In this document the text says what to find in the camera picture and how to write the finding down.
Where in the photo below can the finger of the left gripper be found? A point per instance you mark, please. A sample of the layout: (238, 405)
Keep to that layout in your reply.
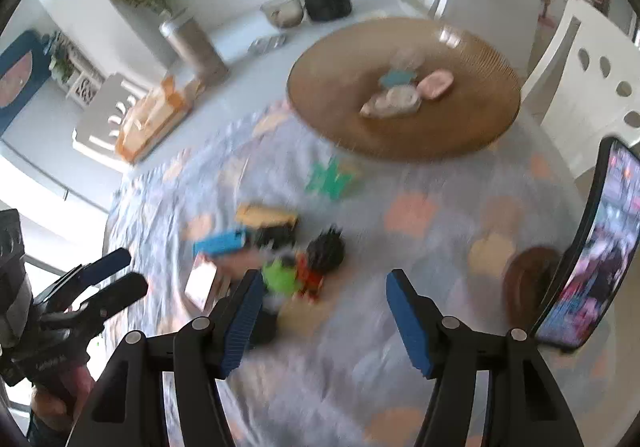
(117, 296)
(108, 265)

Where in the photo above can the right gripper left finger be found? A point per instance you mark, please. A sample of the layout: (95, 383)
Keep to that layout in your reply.
(237, 321)

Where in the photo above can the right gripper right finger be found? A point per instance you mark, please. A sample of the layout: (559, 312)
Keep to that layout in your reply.
(405, 305)

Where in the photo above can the yellow lighter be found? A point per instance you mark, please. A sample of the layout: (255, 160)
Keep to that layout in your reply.
(257, 215)

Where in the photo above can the green plastic toy piece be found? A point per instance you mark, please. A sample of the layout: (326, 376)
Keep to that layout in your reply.
(333, 179)

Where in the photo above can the person left hand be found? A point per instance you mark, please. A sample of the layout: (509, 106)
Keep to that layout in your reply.
(60, 403)

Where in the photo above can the pink box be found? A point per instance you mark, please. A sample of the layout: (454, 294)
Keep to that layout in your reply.
(214, 277)

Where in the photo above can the green toy figure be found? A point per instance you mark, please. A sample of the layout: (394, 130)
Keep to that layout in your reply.
(280, 276)

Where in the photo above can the blue lighter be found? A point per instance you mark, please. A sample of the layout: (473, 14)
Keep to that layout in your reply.
(221, 243)

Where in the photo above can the black toy car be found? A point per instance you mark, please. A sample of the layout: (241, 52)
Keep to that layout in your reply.
(275, 236)

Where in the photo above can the patterned blue tablecloth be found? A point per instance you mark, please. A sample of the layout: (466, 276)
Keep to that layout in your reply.
(337, 373)

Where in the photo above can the brown round coaster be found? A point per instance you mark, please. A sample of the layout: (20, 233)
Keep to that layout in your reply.
(525, 284)

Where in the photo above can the black spiky hair figure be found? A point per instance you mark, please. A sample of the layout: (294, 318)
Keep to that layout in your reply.
(325, 254)

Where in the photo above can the white chair left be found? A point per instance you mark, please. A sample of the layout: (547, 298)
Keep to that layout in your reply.
(97, 131)

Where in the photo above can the orange tissue pack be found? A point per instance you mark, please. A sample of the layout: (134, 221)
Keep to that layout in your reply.
(153, 117)

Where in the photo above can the smartphone on stand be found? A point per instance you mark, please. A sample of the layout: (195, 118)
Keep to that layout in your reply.
(590, 272)

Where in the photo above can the brown ribbed bowl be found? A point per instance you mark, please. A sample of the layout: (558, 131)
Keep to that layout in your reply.
(405, 89)

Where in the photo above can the gold metal canister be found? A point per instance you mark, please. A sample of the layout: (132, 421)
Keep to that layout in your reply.
(192, 44)

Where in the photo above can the metal ashtray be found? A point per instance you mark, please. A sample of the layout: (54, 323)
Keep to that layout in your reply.
(263, 45)

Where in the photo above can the white chair right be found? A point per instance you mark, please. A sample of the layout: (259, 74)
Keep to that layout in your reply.
(598, 90)

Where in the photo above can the metal bowl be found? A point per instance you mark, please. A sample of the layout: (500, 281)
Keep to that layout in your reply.
(284, 14)

